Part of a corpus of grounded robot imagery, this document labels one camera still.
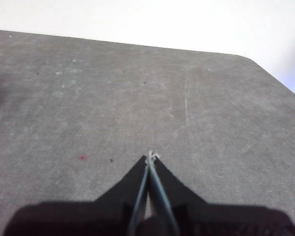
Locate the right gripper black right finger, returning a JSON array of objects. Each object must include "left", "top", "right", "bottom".
[{"left": 149, "top": 154, "right": 208, "bottom": 236}]

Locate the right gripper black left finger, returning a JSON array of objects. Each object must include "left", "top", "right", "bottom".
[{"left": 95, "top": 154, "right": 150, "bottom": 236}]

